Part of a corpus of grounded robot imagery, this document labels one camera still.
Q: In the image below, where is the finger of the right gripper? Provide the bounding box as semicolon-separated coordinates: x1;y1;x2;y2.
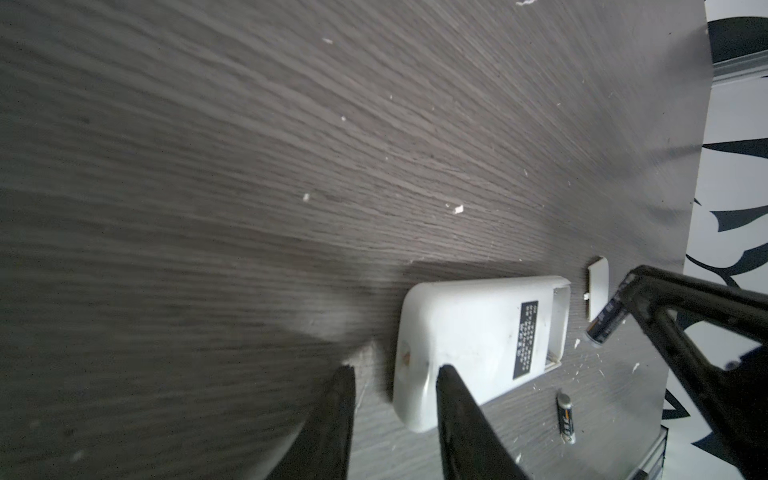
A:
619;266;767;479

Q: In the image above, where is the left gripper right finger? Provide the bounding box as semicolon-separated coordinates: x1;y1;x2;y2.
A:
436;364;527;479

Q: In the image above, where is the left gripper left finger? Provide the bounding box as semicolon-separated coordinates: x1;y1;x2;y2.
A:
267;365;356;479

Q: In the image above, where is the black AAA battery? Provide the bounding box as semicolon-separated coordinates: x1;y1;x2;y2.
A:
556;391;576;444
586;293;629;347

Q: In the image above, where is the white red remote control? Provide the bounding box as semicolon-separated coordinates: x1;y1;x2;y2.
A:
393;276;571;433

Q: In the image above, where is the white battery cover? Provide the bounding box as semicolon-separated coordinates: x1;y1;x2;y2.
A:
585;257;610;321

